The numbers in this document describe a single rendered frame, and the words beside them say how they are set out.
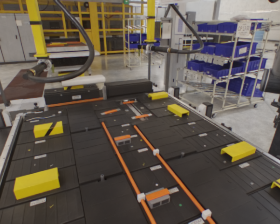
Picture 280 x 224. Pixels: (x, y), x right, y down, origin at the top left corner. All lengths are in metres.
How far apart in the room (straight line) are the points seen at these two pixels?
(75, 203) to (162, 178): 0.35
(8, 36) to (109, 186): 9.66
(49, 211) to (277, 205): 0.81
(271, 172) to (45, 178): 0.95
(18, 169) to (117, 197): 0.48
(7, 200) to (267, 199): 0.96
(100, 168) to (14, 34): 9.50
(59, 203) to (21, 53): 9.59
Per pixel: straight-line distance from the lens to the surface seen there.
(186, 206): 0.77
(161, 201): 0.75
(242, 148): 1.08
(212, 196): 0.82
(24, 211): 0.84
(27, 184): 0.87
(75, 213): 0.77
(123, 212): 0.73
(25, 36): 10.11
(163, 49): 1.76
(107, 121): 1.29
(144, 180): 0.84
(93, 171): 0.89
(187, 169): 0.90
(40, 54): 1.45
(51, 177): 0.86
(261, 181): 0.97
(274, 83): 1.94
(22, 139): 1.27
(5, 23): 10.19
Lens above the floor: 1.59
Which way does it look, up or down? 25 degrees down
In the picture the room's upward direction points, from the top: straight up
